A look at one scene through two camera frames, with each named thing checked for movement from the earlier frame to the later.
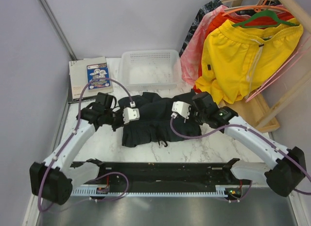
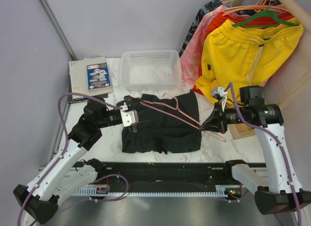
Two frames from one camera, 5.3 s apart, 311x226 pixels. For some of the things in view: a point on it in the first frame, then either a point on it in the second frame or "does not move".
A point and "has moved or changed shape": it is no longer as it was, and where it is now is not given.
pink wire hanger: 306,45 -> 207,132
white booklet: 79,77 does not move
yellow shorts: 238,61 does not move
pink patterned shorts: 191,56 does not move
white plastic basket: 150,70 does not move
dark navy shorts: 156,125 has moved or changed shape
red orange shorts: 264,20 does not move
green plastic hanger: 264,13 does not move
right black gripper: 193,107 -> 217,122
